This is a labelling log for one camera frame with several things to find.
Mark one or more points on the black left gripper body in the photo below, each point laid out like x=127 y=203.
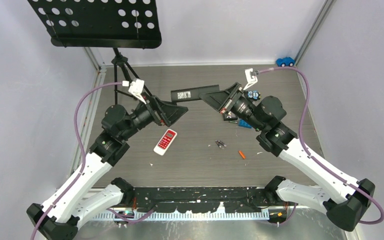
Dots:
x=153 y=111

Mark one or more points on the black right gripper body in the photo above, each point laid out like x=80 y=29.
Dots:
x=235 y=101

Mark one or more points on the black remote control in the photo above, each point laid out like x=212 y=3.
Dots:
x=192 y=94

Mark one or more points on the orange battery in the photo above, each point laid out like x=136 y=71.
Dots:
x=242 y=154

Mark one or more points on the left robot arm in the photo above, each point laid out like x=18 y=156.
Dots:
x=62 y=215

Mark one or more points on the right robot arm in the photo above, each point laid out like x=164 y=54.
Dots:
x=341 y=197

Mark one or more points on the red and white remote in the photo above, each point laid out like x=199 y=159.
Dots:
x=165 y=142

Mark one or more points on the blue flat brick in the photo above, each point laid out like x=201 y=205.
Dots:
x=242 y=123

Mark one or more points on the dark battery left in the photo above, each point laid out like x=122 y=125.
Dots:
x=218 y=144

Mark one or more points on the blue toy car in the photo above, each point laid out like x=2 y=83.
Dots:
x=285 y=62

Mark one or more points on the black tripod music stand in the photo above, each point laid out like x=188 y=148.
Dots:
x=114 y=24

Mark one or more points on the black square frame box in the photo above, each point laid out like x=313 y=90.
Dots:
x=229 y=116

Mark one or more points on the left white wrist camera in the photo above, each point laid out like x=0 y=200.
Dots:
x=135 y=88

